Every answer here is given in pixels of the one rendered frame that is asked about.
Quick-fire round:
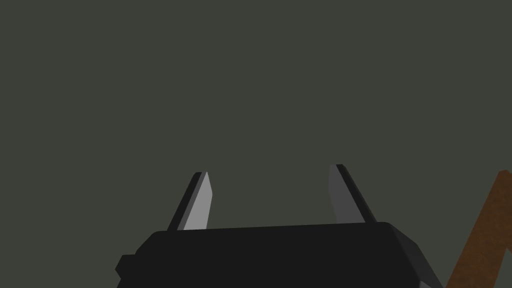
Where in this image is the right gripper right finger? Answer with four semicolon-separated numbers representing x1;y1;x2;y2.
327;163;378;225

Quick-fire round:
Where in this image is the brown wooden furniture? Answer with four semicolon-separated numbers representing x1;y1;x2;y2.
444;169;512;288

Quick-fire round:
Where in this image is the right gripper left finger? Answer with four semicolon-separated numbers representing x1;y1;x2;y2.
166;171;214;232

